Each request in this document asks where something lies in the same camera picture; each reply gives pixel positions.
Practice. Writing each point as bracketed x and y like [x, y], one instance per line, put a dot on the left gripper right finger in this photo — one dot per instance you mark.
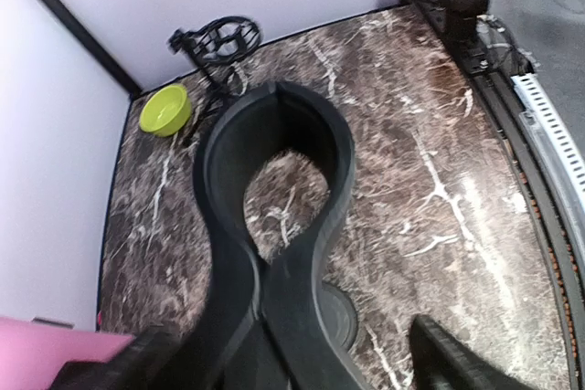
[440, 361]

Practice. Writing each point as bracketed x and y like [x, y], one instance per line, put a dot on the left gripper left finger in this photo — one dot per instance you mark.
[135, 366]

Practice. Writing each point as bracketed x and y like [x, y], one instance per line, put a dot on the black round-base stand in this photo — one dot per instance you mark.
[264, 321]

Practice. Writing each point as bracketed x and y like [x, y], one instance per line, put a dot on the black tripod shock-mount stand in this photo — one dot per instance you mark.
[214, 49]

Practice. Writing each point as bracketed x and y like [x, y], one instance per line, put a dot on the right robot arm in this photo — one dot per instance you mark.
[461, 17]

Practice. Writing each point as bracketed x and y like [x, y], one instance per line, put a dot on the pink microphone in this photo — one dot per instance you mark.
[33, 353]

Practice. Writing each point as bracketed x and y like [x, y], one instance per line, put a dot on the lime green bowl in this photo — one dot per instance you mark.
[166, 112]

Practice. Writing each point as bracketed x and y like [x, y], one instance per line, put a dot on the white slotted cable duct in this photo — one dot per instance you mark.
[556, 147]

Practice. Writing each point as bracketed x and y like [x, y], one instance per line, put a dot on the black front rail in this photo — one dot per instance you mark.
[557, 237]

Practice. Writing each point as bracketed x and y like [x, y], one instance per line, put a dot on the black right frame post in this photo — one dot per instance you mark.
[66, 18]

